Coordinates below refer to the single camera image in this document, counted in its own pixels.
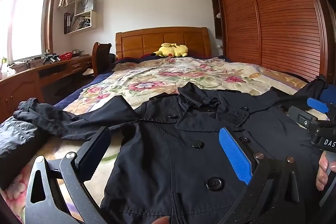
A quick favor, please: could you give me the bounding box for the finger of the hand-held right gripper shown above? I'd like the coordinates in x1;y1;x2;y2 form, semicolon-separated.
307;97;336;122
288;106;322;130

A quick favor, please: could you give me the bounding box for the person's right hand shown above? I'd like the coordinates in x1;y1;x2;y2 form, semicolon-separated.
316;152;336;191

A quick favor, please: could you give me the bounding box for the white paper bag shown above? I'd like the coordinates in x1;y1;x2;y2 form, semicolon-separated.
76;0;94;13

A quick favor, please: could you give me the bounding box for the white wall shelf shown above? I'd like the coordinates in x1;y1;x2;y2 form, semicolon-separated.
64;0;99;35

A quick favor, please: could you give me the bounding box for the wooden door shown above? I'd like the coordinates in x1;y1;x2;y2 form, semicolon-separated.
324;0;336;80

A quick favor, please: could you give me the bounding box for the window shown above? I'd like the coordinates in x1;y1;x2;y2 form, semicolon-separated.
0;0;61;62

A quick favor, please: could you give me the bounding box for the wooden desk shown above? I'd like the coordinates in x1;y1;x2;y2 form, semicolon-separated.
0;55;93;122

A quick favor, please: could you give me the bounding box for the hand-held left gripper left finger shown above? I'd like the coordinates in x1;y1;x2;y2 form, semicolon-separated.
25;126;112;224

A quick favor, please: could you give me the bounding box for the wooden slatted wardrobe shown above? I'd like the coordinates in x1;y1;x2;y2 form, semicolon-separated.
205;0;328;83

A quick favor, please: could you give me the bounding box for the black metal tool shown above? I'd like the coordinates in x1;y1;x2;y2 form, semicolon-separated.
42;53;61;65

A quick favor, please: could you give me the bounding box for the floral blanket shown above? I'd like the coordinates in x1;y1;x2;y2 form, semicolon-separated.
5;56;315;224

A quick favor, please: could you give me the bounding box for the wooden chair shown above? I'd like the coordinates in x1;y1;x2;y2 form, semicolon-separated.
92;42;114;76

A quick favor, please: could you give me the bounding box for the person's left hand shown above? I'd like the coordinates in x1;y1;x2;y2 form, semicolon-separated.
151;216;171;224

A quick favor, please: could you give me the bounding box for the folded black jacket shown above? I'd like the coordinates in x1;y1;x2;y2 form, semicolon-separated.
0;116;50;190

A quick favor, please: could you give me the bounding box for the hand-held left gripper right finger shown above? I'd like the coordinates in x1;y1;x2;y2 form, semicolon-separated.
219;127;307;224

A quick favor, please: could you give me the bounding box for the wooden bed headboard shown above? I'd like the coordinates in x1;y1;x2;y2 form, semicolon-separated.
115;27;212;59

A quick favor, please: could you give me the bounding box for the row of black binders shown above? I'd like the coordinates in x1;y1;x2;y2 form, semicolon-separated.
64;13;72;33

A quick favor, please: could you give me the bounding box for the dark navy trench coat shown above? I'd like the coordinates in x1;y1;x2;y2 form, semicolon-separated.
13;74;328;224

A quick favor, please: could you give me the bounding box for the yellow plush toy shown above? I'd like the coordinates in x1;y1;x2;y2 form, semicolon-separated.
150;42;189;58

